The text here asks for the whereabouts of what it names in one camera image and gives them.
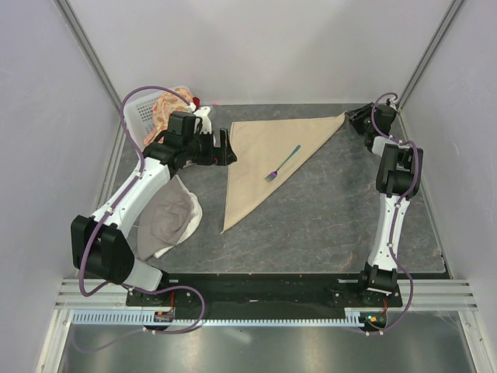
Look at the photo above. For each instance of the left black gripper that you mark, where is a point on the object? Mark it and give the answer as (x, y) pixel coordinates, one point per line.
(216, 156)

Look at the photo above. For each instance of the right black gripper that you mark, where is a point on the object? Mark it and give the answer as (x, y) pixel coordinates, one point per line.
(358, 114)

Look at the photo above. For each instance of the beige cloth napkin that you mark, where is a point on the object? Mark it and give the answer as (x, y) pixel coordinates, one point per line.
(260, 146)

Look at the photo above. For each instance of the iridescent rainbow fork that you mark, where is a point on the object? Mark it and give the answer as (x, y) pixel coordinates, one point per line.
(271, 176)

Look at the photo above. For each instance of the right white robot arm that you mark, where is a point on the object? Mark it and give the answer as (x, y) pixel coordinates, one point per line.
(397, 182)

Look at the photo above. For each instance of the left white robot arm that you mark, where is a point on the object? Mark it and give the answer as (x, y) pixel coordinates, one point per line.
(99, 242)

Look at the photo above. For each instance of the red cloth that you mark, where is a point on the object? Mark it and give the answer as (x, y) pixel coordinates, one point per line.
(197, 101)

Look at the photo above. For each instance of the orange floral cloth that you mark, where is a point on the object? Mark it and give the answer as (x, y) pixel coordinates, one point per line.
(165, 105)

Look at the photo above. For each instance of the grey cloth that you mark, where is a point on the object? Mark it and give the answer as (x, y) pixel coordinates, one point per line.
(145, 242)

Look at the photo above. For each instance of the white plastic basket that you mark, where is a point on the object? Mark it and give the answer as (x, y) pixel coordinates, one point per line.
(138, 116)

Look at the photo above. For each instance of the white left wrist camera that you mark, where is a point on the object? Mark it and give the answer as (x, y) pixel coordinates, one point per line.
(203, 123)

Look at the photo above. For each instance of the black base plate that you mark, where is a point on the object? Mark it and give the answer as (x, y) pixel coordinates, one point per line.
(281, 295)

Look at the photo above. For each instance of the slotted cable duct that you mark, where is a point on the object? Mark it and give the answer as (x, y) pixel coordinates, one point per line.
(152, 318)

